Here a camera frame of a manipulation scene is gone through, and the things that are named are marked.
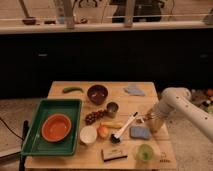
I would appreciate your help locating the dark purple bowl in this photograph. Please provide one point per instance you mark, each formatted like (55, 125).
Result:
(97, 94)

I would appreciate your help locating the dark red bowl on shelf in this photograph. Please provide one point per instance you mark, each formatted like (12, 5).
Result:
(29, 21)

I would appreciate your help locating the orange bowl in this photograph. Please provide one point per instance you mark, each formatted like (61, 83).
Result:
(56, 127)

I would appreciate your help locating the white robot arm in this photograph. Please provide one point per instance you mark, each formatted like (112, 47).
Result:
(179, 99)

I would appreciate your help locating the grey blue cloth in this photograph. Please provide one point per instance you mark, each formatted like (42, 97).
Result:
(134, 90)

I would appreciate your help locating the black stand left of table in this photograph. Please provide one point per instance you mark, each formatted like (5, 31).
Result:
(22, 158)

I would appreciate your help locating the light green plastic cup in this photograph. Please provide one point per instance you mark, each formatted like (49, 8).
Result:
(145, 153)

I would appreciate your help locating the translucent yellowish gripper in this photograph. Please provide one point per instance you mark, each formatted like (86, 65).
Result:
(154, 122)

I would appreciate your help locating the small metal cup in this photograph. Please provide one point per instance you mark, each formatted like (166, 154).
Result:
(112, 109)

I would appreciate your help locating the bunch of dark grapes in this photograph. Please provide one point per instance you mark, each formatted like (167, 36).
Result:
(94, 116)

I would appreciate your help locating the blue sponge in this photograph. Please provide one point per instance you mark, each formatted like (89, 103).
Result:
(139, 132)

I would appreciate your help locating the orange peach fruit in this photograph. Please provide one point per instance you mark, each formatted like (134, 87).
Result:
(103, 131)

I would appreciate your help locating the yellow banana piece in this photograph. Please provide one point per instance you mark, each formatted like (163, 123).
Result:
(115, 125)

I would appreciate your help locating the white handled dish brush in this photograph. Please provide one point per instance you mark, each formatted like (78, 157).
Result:
(115, 137)

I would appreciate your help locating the green plastic tray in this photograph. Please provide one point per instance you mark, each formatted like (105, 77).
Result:
(34, 143)

